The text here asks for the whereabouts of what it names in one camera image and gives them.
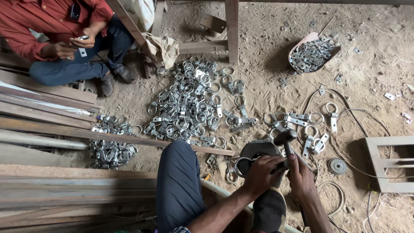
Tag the person's left hand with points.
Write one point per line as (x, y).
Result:
(260, 176)

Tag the person's right hand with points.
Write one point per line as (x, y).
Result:
(302, 183)

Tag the person's left fingers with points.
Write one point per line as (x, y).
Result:
(273, 161)

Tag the person's right fingers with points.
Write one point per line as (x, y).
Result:
(292, 161)

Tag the dark steel anvil block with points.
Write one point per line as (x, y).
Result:
(258, 149)

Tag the round grinding disc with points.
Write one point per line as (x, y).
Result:
(337, 166)

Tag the person's black socked foot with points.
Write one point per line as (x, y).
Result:
(268, 210)

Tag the small flat metal plate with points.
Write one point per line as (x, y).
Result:
(321, 91)
(389, 96)
(357, 50)
(339, 77)
(283, 82)

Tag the person's blue trouser leg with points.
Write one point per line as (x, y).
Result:
(178, 187)

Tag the scoop pan of metal plates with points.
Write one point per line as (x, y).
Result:
(312, 55)

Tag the rusty metal block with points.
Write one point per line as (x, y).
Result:
(213, 23)

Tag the beige crumpled cloth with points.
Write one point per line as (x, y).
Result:
(163, 48)

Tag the white sack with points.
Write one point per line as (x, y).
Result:
(142, 11)

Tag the white hanging tag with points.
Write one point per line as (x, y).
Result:
(83, 52)

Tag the pile of long metal bars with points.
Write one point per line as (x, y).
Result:
(48, 181)

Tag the silver mobile phone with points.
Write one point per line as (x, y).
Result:
(82, 38)

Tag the grey metal frame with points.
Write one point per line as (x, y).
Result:
(375, 161)

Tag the wooden bench frame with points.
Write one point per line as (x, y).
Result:
(231, 29)

